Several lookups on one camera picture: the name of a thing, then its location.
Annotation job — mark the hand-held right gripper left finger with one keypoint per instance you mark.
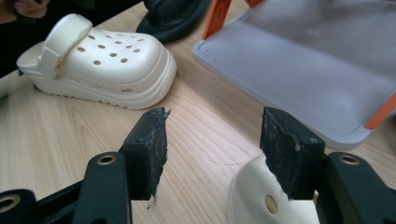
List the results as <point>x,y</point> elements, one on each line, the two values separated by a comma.
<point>146,161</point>

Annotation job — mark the black slipper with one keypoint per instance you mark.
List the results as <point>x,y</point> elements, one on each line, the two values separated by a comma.
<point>174,21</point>

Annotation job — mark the orange folding stand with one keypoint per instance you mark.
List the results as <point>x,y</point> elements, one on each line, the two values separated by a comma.
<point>124,71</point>

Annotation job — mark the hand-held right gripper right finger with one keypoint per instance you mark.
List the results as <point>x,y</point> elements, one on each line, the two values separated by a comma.
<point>289,155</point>

